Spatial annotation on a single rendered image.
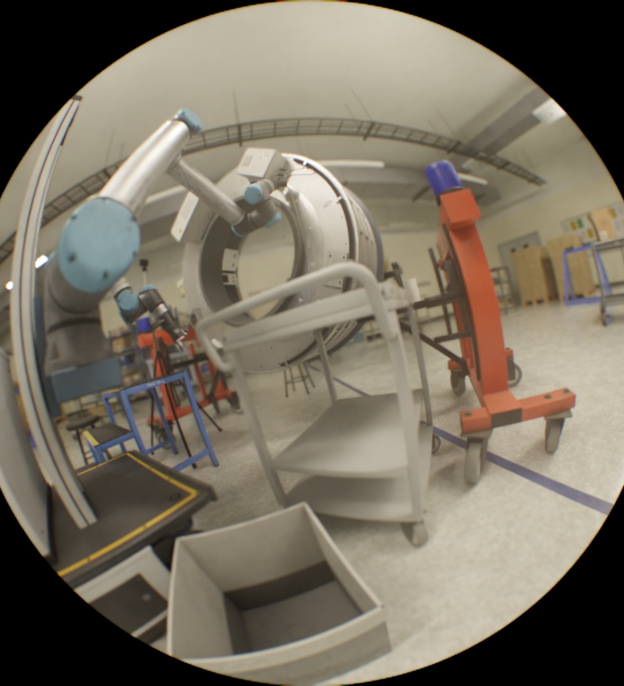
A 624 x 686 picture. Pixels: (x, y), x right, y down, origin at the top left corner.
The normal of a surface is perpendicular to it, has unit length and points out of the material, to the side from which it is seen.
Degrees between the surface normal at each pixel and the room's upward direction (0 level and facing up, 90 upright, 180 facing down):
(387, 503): 0
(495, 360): 90
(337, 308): 90
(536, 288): 90
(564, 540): 0
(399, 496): 0
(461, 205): 90
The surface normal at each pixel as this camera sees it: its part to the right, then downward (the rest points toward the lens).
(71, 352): 0.58, -0.47
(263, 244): 0.18, 0.00
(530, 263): -0.95, 0.25
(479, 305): -0.46, 0.16
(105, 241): 0.90, -0.12
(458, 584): -0.25, -0.97
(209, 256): 0.87, 0.27
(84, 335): 0.76, -0.52
